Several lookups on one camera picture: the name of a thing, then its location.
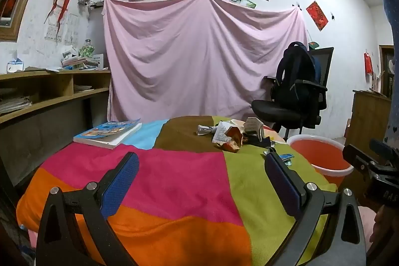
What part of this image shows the blue cover book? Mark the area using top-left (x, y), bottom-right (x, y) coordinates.
top-left (73, 119), bottom-right (142, 150)

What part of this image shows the wooden cabinet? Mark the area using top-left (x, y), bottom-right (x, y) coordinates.
top-left (345, 90), bottom-right (393, 154)

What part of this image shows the wall calendar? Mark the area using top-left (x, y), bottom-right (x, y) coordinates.
top-left (45, 13), bottom-right (78, 45)

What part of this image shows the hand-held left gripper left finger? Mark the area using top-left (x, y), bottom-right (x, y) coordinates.
top-left (36, 152), bottom-right (140, 266)

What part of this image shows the dark blue backpack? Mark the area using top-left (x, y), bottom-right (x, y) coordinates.
top-left (274, 42), bottom-right (321, 103)

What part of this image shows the black office chair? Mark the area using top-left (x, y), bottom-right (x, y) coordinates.
top-left (251, 47), bottom-right (335, 139)

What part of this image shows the colourful patchwork blanket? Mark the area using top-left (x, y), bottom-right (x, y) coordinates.
top-left (15, 116), bottom-right (339, 266)

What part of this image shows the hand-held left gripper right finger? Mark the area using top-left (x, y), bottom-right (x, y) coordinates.
top-left (264, 152), bottom-right (367, 266)

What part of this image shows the tissue box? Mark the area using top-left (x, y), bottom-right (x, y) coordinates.
top-left (7, 58), bottom-right (25, 73)

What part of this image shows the pink hanging sheet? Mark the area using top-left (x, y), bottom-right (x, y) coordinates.
top-left (103, 0), bottom-right (309, 123)

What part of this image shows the orange snack bag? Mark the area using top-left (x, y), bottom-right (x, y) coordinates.
top-left (218, 126), bottom-right (244, 154)

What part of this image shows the wooden shelf unit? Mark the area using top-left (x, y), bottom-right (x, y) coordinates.
top-left (0, 68), bottom-right (112, 192)

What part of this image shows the red wall poster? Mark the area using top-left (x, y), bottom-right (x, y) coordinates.
top-left (305, 0), bottom-right (329, 32)

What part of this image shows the metal wall rack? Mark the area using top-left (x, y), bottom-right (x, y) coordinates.
top-left (78, 0), bottom-right (108, 8)

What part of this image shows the silver wrapper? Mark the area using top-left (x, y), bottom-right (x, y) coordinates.
top-left (196, 124), bottom-right (219, 136)

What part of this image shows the glass jar with green contents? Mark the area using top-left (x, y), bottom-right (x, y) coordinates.
top-left (79, 39), bottom-right (95, 58)

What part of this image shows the red hanging ornament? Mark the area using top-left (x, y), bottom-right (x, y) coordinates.
top-left (364, 51), bottom-right (374, 74)

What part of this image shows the red bucket with white rim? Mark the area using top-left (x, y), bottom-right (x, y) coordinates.
top-left (286, 134), bottom-right (354, 187)

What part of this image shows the stack of papers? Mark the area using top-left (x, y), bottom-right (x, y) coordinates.
top-left (0, 94), bottom-right (33, 115)

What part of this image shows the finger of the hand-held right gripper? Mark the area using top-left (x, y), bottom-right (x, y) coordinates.
top-left (369, 139), bottom-right (399, 162)
top-left (342, 144), bottom-right (379, 176)

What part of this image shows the dark wrapper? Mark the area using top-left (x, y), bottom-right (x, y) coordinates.
top-left (246, 135), bottom-right (272, 148)

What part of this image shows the wooden door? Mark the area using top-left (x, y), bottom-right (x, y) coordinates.
top-left (379, 45), bottom-right (396, 98)

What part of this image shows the small white carton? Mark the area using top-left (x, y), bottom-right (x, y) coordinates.
top-left (245, 117), bottom-right (264, 137)

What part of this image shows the stack of books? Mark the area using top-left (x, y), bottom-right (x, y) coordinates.
top-left (61, 55), bottom-right (105, 70)

